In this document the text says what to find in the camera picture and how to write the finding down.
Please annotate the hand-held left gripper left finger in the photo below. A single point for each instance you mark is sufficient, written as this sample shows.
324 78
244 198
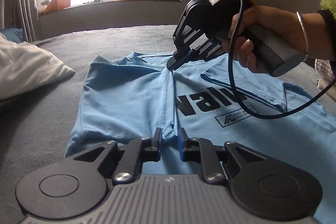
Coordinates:
158 146

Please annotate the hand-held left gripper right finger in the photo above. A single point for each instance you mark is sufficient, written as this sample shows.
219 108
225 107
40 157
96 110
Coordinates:
180 146

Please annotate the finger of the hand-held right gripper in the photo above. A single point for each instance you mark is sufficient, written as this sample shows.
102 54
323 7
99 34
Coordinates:
208 52
178 61

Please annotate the light blue t-shirt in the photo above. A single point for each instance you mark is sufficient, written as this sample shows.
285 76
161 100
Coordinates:
118 98

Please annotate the person's right forearm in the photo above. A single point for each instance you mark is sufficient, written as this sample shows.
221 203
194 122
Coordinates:
319 29

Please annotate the person's right hand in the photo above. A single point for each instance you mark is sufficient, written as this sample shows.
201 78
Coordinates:
275 22

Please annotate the silver bangle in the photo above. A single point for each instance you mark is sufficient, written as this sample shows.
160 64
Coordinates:
306 43

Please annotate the orange bag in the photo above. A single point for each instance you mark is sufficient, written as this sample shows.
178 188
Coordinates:
59 3

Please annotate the white pillow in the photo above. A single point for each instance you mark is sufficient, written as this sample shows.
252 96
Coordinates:
29 69

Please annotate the blue pillow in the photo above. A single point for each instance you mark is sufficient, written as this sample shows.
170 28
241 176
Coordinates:
13 35

